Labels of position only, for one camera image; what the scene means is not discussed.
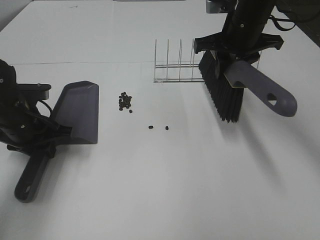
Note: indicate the pile of coffee beans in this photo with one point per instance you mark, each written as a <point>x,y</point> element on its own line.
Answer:
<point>124,102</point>

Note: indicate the metal wire dish rack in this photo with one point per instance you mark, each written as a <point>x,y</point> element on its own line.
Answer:
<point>173,63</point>

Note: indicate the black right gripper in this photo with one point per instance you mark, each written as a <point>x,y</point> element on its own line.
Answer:
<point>236,43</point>

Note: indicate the grey brush black bristles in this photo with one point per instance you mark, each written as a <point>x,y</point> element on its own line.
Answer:
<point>227,90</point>

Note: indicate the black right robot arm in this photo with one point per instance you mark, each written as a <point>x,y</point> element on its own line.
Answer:
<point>250,12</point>

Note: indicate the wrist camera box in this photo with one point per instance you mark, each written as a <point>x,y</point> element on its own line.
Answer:
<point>219,6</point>
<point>34,91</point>

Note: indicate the grey plastic dustpan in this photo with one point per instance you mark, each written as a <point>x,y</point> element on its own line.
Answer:
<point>76,107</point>

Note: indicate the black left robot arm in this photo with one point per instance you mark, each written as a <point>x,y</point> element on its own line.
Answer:
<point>9,92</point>

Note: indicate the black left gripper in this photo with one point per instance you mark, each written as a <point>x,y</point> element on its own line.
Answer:
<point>21,124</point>

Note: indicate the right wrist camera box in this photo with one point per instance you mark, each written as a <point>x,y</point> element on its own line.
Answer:
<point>219,6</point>

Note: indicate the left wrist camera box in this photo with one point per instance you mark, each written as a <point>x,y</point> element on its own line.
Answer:
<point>34,91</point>

